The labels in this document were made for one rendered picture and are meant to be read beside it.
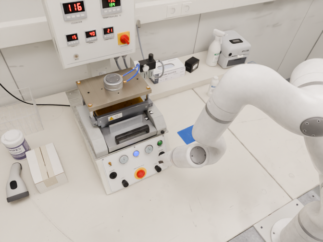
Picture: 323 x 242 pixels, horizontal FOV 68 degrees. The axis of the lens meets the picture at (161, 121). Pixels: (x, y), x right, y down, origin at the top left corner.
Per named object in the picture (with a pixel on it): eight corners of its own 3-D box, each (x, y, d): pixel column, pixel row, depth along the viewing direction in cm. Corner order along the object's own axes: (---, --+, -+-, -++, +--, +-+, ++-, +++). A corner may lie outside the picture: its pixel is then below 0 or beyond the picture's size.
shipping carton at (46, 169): (31, 162, 115) (24, 151, 108) (59, 152, 119) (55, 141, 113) (38, 195, 104) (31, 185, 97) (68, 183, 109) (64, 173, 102)
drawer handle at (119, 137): (115, 141, 99) (114, 135, 96) (147, 129, 105) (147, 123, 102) (116, 145, 98) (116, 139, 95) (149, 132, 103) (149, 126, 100)
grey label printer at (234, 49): (206, 52, 183) (211, 30, 171) (228, 48, 189) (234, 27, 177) (223, 70, 168) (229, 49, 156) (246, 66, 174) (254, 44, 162)
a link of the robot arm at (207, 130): (248, 97, 73) (208, 149, 96) (202, 96, 68) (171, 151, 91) (262, 120, 68) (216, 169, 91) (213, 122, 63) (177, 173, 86)
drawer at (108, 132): (87, 108, 116) (84, 96, 110) (129, 95, 124) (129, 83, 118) (109, 153, 99) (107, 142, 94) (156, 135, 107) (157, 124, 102)
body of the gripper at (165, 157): (187, 143, 96) (176, 145, 107) (165, 152, 93) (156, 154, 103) (194, 161, 96) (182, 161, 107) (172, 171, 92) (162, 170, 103)
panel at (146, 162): (111, 193, 106) (100, 158, 98) (169, 166, 117) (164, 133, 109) (112, 196, 105) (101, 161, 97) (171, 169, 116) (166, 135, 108)
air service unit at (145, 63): (131, 80, 126) (130, 56, 115) (155, 74, 131) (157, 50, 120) (135, 87, 123) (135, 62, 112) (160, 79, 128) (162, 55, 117)
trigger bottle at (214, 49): (203, 63, 173) (210, 30, 154) (209, 58, 177) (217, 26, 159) (213, 68, 169) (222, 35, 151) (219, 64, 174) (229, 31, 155)
